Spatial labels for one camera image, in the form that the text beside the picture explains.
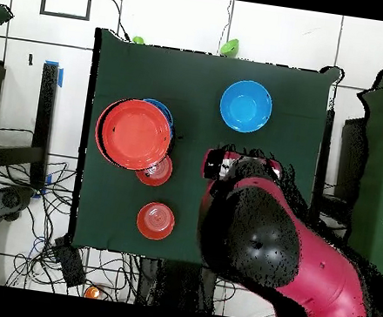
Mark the large blue bowl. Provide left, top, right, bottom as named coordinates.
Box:
left=138, top=98, right=178, bottom=136
left=216, top=76, right=277, bottom=137

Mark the orange bowl with ringed bottom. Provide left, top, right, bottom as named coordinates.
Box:
left=133, top=152, right=176, bottom=190

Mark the large orange bowl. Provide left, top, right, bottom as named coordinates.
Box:
left=91, top=94, right=180, bottom=177

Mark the small plain orange bowl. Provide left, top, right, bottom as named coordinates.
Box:
left=133, top=199, right=178, bottom=244

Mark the green bowl on floor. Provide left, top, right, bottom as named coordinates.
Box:
left=218, top=36, right=241, bottom=58

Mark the blue tape strip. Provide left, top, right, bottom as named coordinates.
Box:
left=41, top=59, right=66, bottom=88

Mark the small orange floor object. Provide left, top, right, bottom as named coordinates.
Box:
left=83, top=284, right=102, bottom=300

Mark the black metal stand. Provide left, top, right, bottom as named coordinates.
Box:
left=0, top=55, right=63, bottom=192

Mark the black power strip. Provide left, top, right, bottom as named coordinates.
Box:
left=48, top=237, right=91, bottom=290

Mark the black chair base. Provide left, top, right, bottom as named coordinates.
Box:
left=0, top=182, right=37, bottom=232

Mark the tangle of black floor cables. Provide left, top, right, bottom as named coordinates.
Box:
left=0, top=152, right=155, bottom=305

